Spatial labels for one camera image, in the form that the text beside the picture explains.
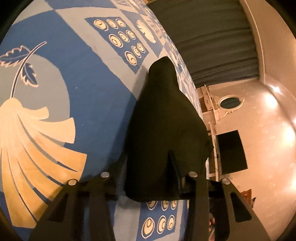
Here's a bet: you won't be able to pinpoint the white shelf unit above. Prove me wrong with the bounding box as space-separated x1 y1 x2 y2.
197 85 221 182

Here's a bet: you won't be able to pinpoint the brown wooden cabinet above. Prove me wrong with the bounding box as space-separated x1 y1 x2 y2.
240 189 252 205

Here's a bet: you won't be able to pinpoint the black pants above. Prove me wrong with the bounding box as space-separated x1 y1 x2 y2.
124 57 213 202

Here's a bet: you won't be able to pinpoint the dark grey curtain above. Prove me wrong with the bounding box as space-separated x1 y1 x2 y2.
148 0 259 88

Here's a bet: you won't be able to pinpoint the person's right hand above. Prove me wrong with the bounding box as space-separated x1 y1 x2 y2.
208 213 215 241

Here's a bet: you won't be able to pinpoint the oval white framed mirror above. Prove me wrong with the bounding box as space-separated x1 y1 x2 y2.
218 95 244 118

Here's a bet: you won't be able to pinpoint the black wall television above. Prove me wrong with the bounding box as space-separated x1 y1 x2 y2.
216 130 248 175

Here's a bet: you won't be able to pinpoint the blue patterned bed sheet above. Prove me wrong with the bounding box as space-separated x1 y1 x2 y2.
1 1 201 240

